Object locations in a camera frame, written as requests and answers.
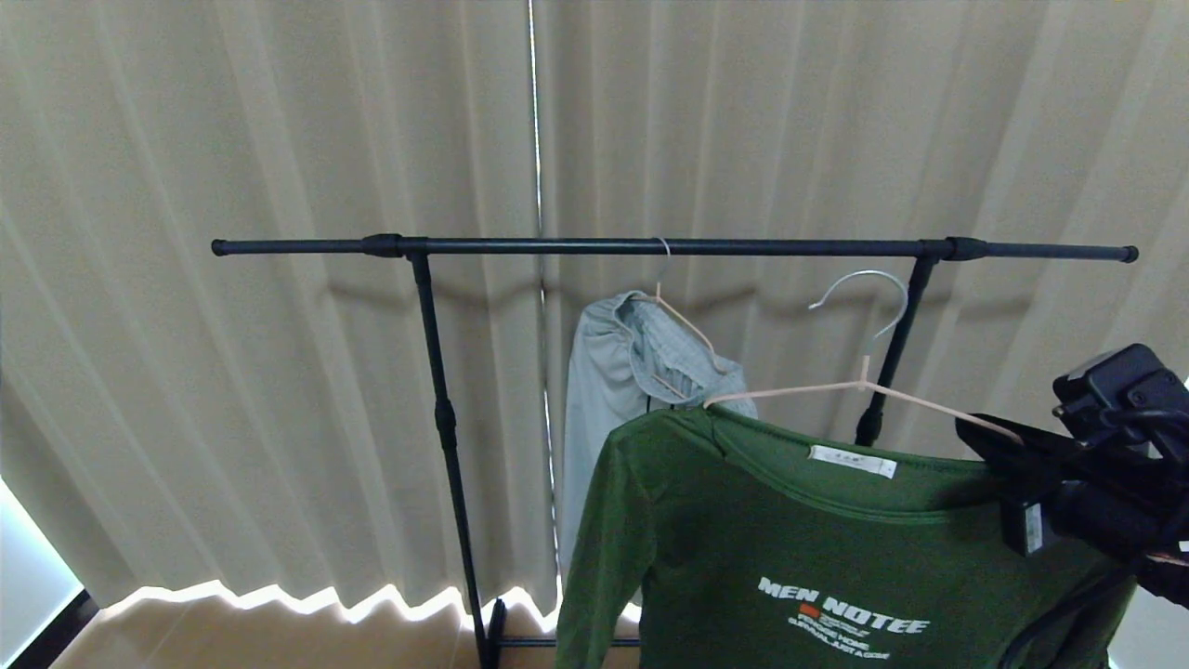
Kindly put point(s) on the green garment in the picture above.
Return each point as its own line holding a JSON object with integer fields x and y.
{"x": 743, "y": 539}

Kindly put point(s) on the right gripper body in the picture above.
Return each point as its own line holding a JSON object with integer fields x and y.
{"x": 1096, "y": 516}

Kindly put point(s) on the black clothes rack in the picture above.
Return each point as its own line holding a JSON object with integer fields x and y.
{"x": 650, "y": 247}

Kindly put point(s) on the beige curtain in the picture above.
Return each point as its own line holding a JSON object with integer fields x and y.
{"x": 232, "y": 372}

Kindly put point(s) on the pink clothes hanger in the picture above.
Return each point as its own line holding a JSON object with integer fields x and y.
{"x": 868, "y": 383}
{"x": 692, "y": 330}

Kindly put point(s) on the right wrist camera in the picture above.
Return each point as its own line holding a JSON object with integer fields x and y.
{"x": 1124, "y": 390}

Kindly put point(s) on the pale grey shorts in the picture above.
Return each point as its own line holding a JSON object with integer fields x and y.
{"x": 594, "y": 400}

